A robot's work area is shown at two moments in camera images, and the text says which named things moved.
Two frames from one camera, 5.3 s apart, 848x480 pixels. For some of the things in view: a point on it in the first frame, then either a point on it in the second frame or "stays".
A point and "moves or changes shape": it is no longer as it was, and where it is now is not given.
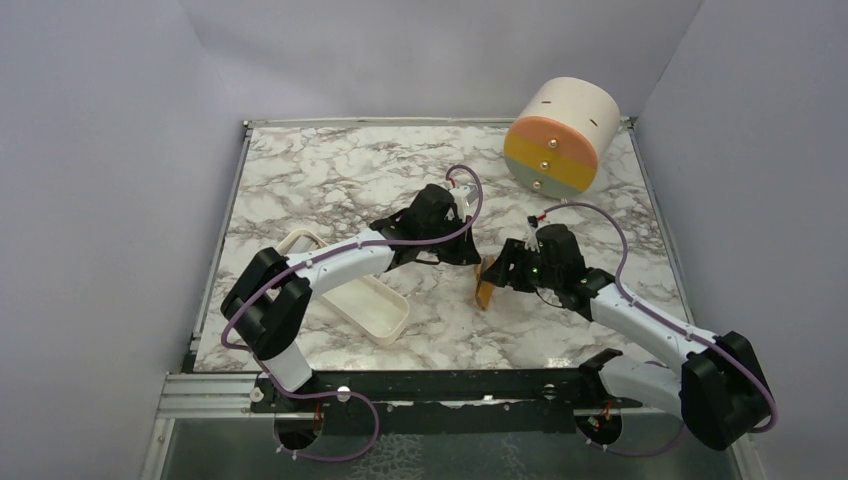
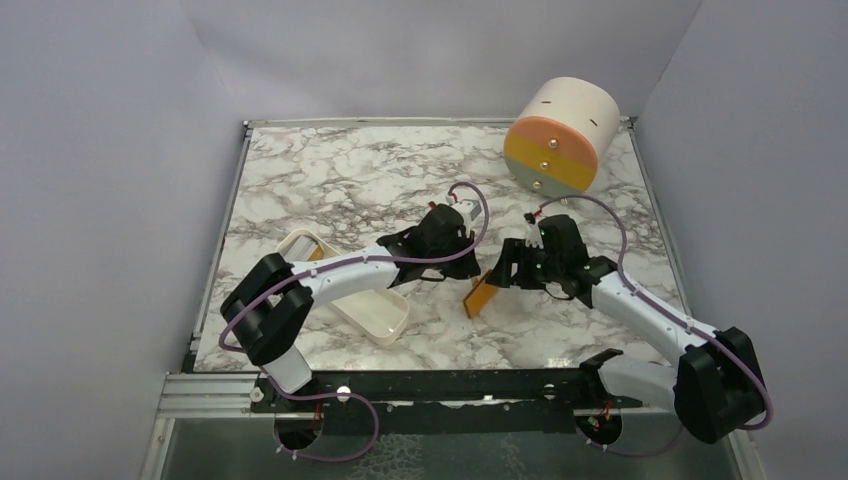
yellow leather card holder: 483,289 moves or changes shape
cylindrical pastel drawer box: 554,144 stays
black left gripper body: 451,253 to 454,269
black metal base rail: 377,392 stays
